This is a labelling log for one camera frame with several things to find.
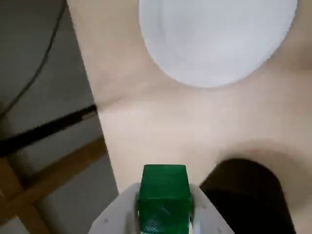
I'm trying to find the green cube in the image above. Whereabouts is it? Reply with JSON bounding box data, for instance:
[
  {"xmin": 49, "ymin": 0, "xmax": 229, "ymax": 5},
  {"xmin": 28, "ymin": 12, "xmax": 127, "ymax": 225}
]
[{"xmin": 136, "ymin": 164, "xmax": 194, "ymax": 233}]

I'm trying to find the wooden table frame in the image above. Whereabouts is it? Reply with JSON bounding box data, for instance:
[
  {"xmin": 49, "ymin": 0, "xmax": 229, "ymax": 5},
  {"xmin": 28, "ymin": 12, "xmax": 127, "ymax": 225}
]
[{"xmin": 0, "ymin": 136, "xmax": 108, "ymax": 234}]

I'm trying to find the thin grey floor cable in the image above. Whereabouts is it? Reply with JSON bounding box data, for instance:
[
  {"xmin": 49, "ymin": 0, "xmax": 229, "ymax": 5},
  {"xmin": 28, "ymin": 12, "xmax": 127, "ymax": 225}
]
[{"xmin": 0, "ymin": 0, "xmax": 69, "ymax": 119}]

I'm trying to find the black tripod leg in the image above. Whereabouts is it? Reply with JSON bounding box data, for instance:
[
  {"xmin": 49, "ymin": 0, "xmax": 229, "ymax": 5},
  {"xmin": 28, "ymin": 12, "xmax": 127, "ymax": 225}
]
[{"xmin": 0, "ymin": 104, "xmax": 97, "ymax": 157}]

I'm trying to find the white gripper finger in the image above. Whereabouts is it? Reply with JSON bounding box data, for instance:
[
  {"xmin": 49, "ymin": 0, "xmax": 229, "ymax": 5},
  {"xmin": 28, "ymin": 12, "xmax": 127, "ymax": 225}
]
[
  {"xmin": 190, "ymin": 184, "xmax": 234, "ymax": 234},
  {"xmin": 89, "ymin": 182, "xmax": 142, "ymax": 234}
]

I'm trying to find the white round plate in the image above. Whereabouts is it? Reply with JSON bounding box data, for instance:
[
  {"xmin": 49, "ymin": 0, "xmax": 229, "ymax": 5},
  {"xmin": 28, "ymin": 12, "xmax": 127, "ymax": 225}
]
[{"xmin": 138, "ymin": 0, "xmax": 299, "ymax": 89}]

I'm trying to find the black round bin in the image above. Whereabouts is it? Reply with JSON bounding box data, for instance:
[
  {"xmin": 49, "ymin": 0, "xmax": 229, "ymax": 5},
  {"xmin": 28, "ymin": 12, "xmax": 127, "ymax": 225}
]
[{"xmin": 199, "ymin": 158, "xmax": 297, "ymax": 234}]

